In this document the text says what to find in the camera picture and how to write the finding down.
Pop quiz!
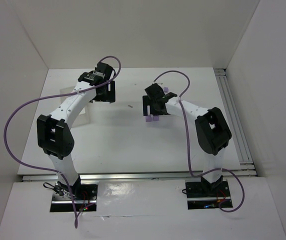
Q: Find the purple window block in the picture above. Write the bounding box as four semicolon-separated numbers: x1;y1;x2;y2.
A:
152;115;160;122

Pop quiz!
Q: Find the white perforated box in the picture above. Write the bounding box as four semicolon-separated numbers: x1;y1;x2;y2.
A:
59;87;91;127

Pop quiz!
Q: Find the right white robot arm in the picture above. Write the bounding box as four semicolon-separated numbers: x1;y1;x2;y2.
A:
142;83;232;194

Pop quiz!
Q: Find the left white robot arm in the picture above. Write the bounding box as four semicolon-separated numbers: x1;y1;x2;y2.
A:
36;62;116;196

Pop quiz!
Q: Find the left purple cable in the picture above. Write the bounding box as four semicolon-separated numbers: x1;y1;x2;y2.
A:
3;56;122;230

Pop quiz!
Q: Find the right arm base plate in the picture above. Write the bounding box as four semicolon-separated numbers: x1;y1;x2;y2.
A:
181;181;233;210

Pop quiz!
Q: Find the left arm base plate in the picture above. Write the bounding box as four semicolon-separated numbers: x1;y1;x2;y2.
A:
43;182;98;213

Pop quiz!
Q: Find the aluminium side rail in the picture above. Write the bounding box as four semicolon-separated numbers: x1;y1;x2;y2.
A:
213;68;258;177

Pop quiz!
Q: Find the aluminium front rail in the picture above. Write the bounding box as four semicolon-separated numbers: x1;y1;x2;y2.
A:
21;170;256;183

